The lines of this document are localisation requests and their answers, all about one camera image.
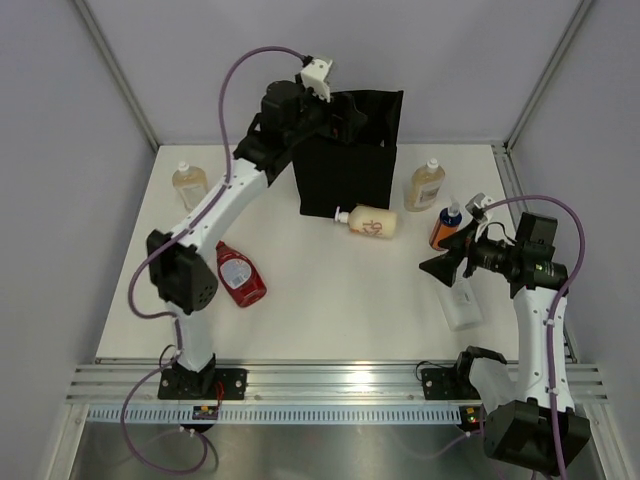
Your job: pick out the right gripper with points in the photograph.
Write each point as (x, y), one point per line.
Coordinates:
(462, 240)

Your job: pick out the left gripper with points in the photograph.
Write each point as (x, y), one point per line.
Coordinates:
(347, 113)

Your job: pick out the orange spray bottle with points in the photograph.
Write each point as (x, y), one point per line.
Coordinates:
(447, 223)

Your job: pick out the white bottle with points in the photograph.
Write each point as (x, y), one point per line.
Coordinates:
(460, 306)

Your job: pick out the amber soap bottle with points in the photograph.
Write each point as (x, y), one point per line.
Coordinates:
(191, 184)
(423, 186)

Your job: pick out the cream pump lotion bottle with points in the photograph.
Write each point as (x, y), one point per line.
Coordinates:
(369, 221)

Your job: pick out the red dish soap bottle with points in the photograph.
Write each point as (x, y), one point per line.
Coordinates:
(239, 276)

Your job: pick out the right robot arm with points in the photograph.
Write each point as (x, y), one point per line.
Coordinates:
(530, 421)

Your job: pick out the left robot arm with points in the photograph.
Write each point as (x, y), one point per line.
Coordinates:
(289, 114)

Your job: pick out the black canvas bag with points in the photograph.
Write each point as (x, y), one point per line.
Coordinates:
(333, 176)

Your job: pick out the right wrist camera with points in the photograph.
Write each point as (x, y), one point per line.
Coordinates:
(477, 207)

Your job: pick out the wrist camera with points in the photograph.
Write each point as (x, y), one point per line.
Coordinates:
(477, 207)
(315, 76)

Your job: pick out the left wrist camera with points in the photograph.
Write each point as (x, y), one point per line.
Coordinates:
(315, 76)

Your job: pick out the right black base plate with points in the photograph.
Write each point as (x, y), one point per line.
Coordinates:
(441, 384)

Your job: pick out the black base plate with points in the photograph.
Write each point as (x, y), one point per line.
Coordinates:
(221, 383)
(441, 384)

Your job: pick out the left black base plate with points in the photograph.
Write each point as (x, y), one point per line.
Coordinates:
(221, 383)

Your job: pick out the aluminium rail frame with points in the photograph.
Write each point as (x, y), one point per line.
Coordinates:
(272, 383)

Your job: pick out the slotted cable duct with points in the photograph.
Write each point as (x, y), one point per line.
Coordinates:
(280, 414)

